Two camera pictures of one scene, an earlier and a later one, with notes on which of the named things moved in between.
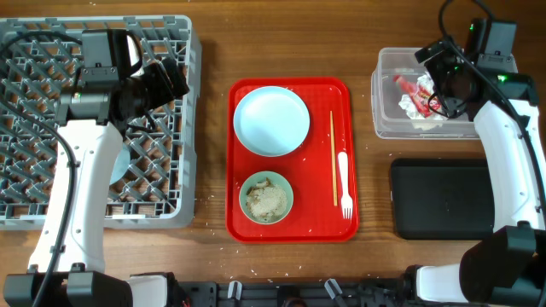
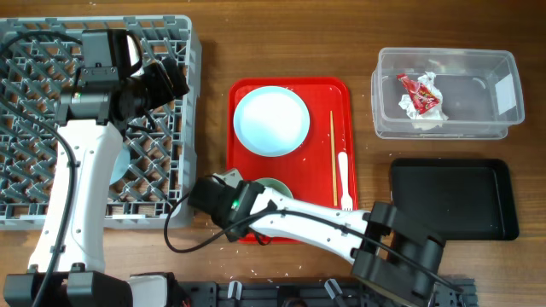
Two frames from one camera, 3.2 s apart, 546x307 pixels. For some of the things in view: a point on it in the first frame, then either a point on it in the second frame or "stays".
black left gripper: [165, 92] stays
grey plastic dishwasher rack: [153, 182] stays
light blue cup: [120, 165] stays
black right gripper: [450, 106] -> [222, 223]
